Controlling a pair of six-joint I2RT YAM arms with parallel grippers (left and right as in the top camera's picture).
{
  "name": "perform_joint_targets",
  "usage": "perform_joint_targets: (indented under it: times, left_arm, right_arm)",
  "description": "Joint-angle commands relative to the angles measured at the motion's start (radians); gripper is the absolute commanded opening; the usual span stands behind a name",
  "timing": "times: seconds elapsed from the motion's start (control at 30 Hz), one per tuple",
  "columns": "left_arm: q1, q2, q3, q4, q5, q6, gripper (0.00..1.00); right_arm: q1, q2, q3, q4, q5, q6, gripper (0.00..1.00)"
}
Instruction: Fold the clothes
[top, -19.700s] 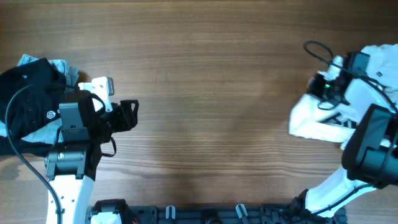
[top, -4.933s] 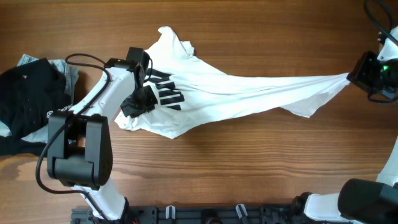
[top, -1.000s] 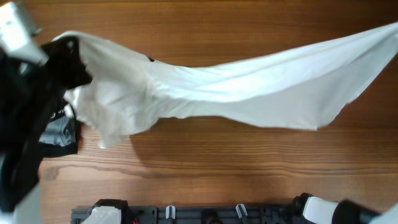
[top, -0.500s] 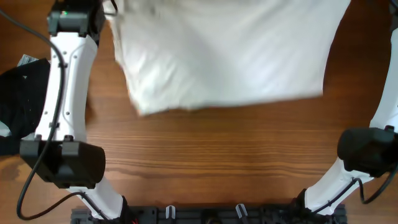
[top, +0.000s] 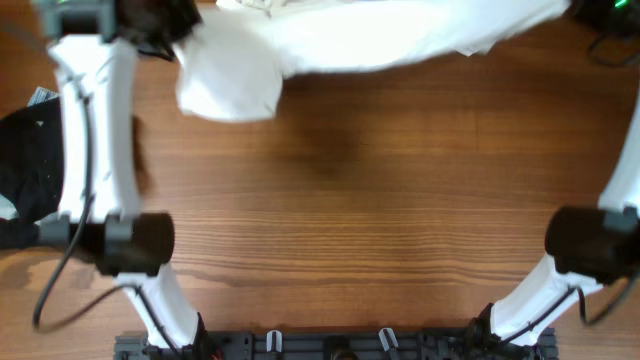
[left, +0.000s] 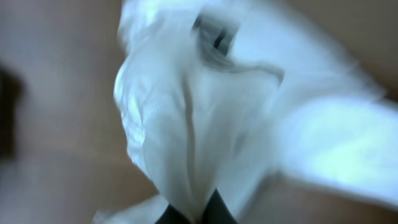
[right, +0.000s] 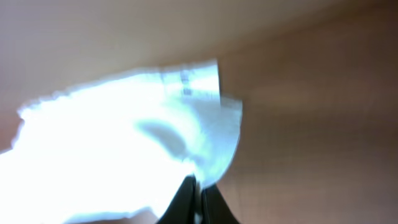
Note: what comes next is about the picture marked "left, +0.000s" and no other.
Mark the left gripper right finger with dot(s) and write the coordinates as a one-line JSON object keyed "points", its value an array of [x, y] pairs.
{"points": [[216, 212]]}

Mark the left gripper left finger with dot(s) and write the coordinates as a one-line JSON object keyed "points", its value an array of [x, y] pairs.
{"points": [[172, 216]]}

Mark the white Puma t-shirt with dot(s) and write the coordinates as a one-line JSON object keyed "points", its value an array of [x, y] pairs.
{"points": [[223, 94]]}

